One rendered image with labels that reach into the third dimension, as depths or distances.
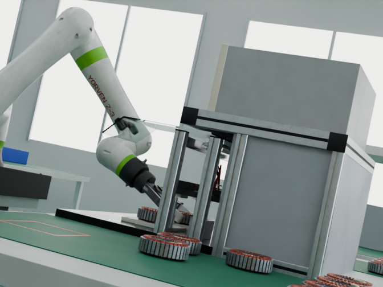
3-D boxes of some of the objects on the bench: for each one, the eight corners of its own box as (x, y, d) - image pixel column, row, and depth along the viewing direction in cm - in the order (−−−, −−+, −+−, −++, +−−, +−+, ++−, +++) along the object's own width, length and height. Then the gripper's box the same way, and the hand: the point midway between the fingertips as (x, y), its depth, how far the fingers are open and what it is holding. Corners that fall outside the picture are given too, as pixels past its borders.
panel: (209, 246, 184) (233, 132, 185) (269, 244, 245) (287, 158, 247) (213, 247, 183) (237, 133, 185) (273, 244, 245) (290, 159, 246)
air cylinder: (186, 235, 204) (190, 216, 205) (195, 235, 211) (199, 217, 212) (202, 239, 203) (206, 220, 203) (211, 239, 210) (215, 220, 210)
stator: (225, 261, 174) (228, 246, 175) (270, 271, 173) (273, 256, 173) (223, 266, 163) (226, 250, 164) (271, 277, 162) (274, 261, 162)
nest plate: (120, 220, 208) (121, 216, 208) (141, 221, 222) (142, 217, 222) (167, 232, 202) (168, 227, 203) (185, 232, 216) (186, 228, 217)
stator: (161, 219, 232) (163, 208, 232) (174, 220, 242) (176, 209, 242) (192, 226, 228) (195, 215, 228) (204, 227, 238) (206, 216, 238)
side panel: (210, 255, 182) (236, 132, 184) (214, 255, 185) (240, 134, 187) (317, 283, 172) (344, 152, 174) (320, 282, 175) (346, 154, 177)
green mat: (-117, 205, 143) (-116, 204, 143) (44, 214, 200) (45, 213, 200) (351, 333, 110) (351, 332, 110) (384, 300, 167) (385, 299, 167)
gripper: (133, 166, 231) (182, 210, 223) (160, 172, 252) (206, 212, 245) (118, 184, 231) (167, 229, 224) (147, 188, 253) (192, 229, 246)
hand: (183, 216), depth 235 cm, fingers closed on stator, 11 cm apart
